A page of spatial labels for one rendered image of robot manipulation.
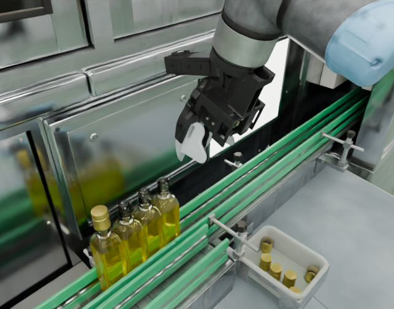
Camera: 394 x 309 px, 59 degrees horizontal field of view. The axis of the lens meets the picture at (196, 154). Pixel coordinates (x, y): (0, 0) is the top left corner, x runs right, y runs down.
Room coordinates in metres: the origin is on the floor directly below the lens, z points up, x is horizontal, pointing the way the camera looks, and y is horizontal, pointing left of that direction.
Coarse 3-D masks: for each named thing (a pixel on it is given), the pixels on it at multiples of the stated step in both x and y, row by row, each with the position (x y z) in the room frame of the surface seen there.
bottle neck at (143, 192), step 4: (140, 188) 0.62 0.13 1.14; (144, 188) 0.63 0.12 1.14; (148, 188) 0.63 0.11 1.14; (140, 192) 0.62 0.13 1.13; (144, 192) 0.63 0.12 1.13; (148, 192) 0.61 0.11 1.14; (140, 196) 0.60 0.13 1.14; (144, 196) 0.60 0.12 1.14; (148, 196) 0.61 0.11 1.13; (140, 200) 0.60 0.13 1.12; (144, 200) 0.60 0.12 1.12; (148, 200) 0.61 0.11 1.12; (140, 204) 0.60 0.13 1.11; (144, 204) 0.60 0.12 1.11; (148, 204) 0.61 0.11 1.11; (140, 208) 0.61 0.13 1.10; (144, 208) 0.60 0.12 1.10; (148, 208) 0.60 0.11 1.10
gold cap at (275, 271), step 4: (272, 264) 0.67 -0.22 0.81; (276, 264) 0.67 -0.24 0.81; (272, 268) 0.65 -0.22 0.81; (276, 268) 0.65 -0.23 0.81; (280, 268) 0.65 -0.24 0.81; (272, 272) 0.64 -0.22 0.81; (276, 272) 0.64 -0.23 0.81; (280, 272) 0.64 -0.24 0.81; (272, 276) 0.64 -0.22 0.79; (276, 276) 0.64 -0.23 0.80; (280, 276) 0.65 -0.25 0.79
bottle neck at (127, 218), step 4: (124, 200) 0.58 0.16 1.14; (128, 200) 0.58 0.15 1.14; (120, 204) 0.58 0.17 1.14; (124, 204) 0.58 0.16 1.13; (128, 204) 0.57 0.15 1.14; (120, 208) 0.56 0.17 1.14; (124, 208) 0.56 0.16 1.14; (128, 208) 0.56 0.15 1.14; (120, 212) 0.56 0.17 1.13; (124, 212) 0.56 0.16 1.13; (128, 212) 0.56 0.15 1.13; (120, 216) 0.56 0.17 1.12; (124, 216) 0.56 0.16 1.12; (128, 216) 0.56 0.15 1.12; (120, 220) 0.56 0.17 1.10; (124, 220) 0.56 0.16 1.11; (128, 220) 0.56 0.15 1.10; (132, 220) 0.57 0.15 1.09
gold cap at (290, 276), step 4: (288, 272) 0.64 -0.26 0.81; (292, 272) 0.64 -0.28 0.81; (284, 276) 0.63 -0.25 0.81; (288, 276) 0.63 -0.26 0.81; (292, 276) 0.63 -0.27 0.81; (296, 276) 0.63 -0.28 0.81; (284, 280) 0.63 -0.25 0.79; (288, 280) 0.62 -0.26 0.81; (292, 280) 0.62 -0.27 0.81; (284, 284) 0.62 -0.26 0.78; (288, 284) 0.62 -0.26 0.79; (292, 284) 0.62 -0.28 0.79
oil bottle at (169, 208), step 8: (152, 200) 0.65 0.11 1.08; (160, 200) 0.64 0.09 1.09; (168, 200) 0.64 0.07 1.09; (176, 200) 0.65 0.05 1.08; (160, 208) 0.63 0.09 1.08; (168, 208) 0.63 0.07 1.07; (176, 208) 0.65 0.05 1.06; (168, 216) 0.63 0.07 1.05; (176, 216) 0.65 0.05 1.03; (168, 224) 0.63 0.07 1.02; (176, 224) 0.65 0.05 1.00; (168, 232) 0.63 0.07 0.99; (176, 232) 0.65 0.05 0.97; (168, 240) 0.62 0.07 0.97
